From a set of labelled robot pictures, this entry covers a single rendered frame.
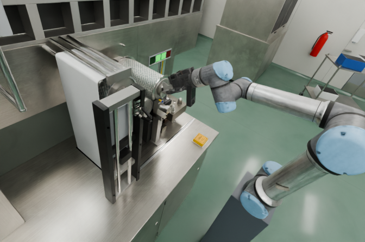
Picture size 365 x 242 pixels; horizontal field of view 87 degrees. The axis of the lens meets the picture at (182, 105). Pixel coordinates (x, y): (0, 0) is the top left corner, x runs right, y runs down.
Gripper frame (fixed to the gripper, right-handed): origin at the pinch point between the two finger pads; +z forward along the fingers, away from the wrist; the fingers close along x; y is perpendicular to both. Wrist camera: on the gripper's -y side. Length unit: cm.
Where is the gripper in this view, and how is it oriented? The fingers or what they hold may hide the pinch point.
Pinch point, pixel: (165, 91)
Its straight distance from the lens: 95.1
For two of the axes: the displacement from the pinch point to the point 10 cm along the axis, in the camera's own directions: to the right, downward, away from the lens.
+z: -7.3, 1.4, 6.7
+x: -5.6, 4.3, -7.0
